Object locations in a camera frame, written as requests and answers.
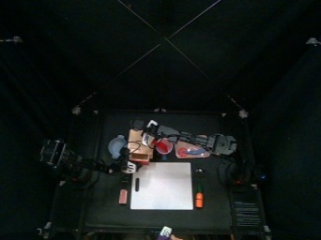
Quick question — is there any wooden box with red drawer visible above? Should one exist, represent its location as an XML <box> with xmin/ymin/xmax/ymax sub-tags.
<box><xmin>126</xmin><ymin>128</ymin><xmax>156</xmax><ymax>164</ymax></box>

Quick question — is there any white and purple object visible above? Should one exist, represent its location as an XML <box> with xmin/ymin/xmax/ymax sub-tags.
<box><xmin>160</xmin><ymin>226</ymin><xmax>174</xmax><ymax>240</ymax></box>

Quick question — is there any blue-grey bowl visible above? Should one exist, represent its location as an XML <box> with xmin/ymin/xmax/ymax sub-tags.
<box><xmin>108</xmin><ymin>134</ymin><xmax>130</xmax><ymax>159</ymax></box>

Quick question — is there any red plastic cup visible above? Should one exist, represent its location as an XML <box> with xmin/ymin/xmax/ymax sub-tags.
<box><xmin>154</xmin><ymin>138</ymin><xmax>174</xmax><ymax>156</ymax></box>

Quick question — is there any pink wooden tray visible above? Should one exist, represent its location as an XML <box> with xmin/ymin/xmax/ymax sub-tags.
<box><xmin>173</xmin><ymin>134</ymin><xmax>212</xmax><ymax>159</ymax></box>

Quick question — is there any red toy utensil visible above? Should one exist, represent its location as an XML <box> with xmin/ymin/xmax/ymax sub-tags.
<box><xmin>177</xmin><ymin>145</ymin><xmax>198</xmax><ymax>158</ymax></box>

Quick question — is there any white cutting board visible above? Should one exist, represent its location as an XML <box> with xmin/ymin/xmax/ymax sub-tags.
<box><xmin>130</xmin><ymin>161</ymin><xmax>194</xmax><ymax>211</ymax></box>

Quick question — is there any blue toy utensil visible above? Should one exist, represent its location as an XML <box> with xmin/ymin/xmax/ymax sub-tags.
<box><xmin>190</xmin><ymin>148</ymin><xmax>211</xmax><ymax>157</ymax></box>

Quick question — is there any orange toy carrot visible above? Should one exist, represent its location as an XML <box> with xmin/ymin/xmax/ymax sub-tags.
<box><xmin>194</xmin><ymin>183</ymin><xmax>206</xmax><ymax>209</ymax></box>

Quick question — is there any black printed label sheet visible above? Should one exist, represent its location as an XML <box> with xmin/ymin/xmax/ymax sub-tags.
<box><xmin>232</xmin><ymin>200</ymin><xmax>264</xmax><ymax>233</ymax></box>

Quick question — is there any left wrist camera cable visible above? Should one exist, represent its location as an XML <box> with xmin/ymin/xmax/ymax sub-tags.
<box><xmin>125</xmin><ymin>141</ymin><xmax>145</xmax><ymax>158</ymax></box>

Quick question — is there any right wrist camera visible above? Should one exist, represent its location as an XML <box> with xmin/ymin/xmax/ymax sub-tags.
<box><xmin>132</xmin><ymin>119</ymin><xmax>148</xmax><ymax>131</ymax></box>

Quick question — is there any thin diagonal brace wire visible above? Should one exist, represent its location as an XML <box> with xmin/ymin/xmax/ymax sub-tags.
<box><xmin>116</xmin><ymin>0</ymin><xmax>249</xmax><ymax>112</ymax></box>
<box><xmin>77</xmin><ymin>0</ymin><xmax>223</xmax><ymax>107</ymax></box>

